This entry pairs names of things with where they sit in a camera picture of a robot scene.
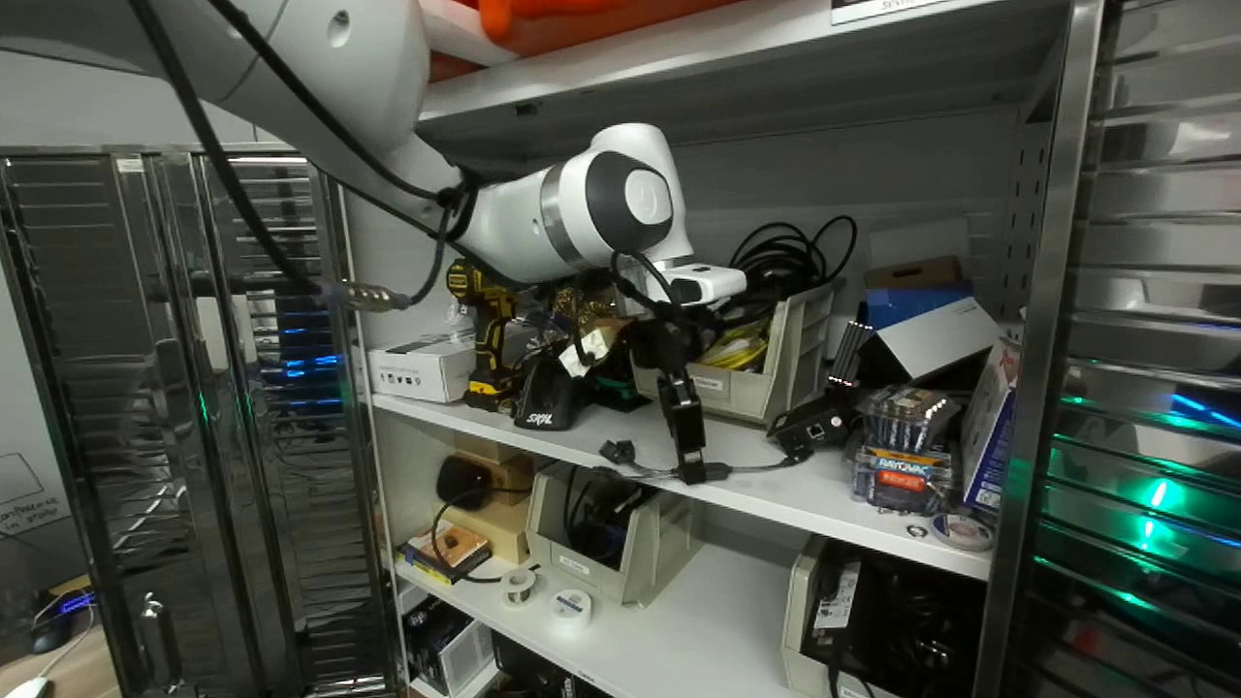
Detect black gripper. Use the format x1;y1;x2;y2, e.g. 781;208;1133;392
630;317;712;486

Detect black extension cable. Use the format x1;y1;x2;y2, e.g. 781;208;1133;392
599;437;806;489

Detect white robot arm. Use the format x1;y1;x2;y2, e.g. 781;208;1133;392
0;0;744;308

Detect yellow items in bin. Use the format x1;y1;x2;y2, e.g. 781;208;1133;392
704;326;767;374

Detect grey storage bin lower shelf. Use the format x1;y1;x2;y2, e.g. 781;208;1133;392
527;470;704;605

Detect grey storage bin shelf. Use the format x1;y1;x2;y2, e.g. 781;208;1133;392
686;287;837;422
527;470;704;605

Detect grey storage bin middle shelf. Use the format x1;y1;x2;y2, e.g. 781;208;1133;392
686;287;837;422

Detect black power adapter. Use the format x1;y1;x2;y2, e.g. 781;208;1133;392
767;392;862;459

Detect black battery charger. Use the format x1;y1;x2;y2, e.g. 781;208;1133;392
511;344;585;432

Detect grey metal shelving unit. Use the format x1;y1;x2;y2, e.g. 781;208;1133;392
369;0;1068;698

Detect blue white cardboard box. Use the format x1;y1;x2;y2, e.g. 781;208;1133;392
859;287;1002;386

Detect white box on shelf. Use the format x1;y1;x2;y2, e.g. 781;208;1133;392
369;335;475;402

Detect orange case top shelf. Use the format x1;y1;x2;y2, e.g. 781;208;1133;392
453;0;734;60

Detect white roll top shelf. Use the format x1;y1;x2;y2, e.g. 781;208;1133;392
414;0;511;66

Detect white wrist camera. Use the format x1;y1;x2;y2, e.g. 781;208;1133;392
665;264;749;308

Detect black coiled cables in bin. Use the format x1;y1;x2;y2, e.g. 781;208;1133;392
715;212;865;342

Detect yellow black cordless drill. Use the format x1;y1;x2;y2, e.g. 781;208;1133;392
448;259;516;409

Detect wooden block with cable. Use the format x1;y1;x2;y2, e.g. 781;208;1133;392
414;523;492;581

